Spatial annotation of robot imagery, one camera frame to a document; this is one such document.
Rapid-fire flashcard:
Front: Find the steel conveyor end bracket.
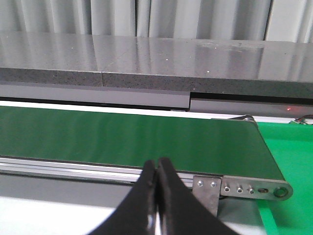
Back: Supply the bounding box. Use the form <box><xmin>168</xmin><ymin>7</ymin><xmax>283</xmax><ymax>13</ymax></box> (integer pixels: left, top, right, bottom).
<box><xmin>220</xmin><ymin>176</ymin><xmax>293</xmax><ymax>201</ymax></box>

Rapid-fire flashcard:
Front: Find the white pleated curtain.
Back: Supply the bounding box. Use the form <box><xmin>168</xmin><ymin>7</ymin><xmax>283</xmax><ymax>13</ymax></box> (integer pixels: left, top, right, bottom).
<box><xmin>0</xmin><ymin>0</ymin><xmax>313</xmax><ymax>43</ymax></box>

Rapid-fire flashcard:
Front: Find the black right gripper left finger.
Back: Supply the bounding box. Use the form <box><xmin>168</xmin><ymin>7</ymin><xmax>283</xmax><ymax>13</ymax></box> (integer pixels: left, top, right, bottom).
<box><xmin>90</xmin><ymin>160</ymin><xmax>157</xmax><ymax>235</ymax></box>

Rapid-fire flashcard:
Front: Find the green conveyor belt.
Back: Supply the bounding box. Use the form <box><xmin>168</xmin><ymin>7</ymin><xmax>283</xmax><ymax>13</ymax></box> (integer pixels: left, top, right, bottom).
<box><xmin>0</xmin><ymin>106</ymin><xmax>284</xmax><ymax>180</ymax></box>

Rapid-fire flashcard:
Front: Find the aluminium conveyor side rail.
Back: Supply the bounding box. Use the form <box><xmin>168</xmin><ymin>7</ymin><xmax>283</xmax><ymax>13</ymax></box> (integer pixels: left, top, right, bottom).
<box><xmin>0</xmin><ymin>155</ymin><xmax>196</xmax><ymax>189</ymax></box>

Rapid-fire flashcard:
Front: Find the grey stone countertop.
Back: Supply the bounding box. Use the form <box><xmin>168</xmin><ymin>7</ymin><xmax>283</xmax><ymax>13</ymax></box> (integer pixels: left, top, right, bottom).
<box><xmin>0</xmin><ymin>30</ymin><xmax>313</xmax><ymax>118</ymax></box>

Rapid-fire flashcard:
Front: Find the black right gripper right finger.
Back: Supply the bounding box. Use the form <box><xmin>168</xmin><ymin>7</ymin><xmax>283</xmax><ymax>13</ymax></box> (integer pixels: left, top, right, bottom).
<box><xmin>157</xmin><ymin>158</ymin><xmax>237</xmax><ymax>235</ymax></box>

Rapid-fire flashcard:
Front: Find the steel conveyor mounting plate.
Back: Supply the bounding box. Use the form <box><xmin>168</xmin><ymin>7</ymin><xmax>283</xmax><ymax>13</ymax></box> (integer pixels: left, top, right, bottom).
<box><xmin>192</xmin><ymin>176</ymin><xmax>222</xmax><ymax>216</ymax></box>

